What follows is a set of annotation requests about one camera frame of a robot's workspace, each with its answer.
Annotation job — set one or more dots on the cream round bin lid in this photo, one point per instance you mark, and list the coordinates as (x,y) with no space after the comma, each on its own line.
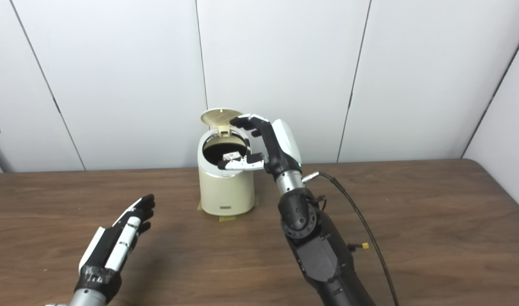
(219,116)

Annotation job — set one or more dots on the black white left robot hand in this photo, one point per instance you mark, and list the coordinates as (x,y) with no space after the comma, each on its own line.
(110,246)

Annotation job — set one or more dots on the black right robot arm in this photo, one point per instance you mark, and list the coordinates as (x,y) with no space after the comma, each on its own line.
(319,255)

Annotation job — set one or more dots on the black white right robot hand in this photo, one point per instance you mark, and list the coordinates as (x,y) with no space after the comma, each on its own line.
(280,144)

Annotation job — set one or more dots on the white green milk carton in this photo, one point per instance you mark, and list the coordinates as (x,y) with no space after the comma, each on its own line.
(232,156)

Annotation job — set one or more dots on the cream-colored round bin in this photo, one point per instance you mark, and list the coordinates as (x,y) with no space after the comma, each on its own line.
(225,191)

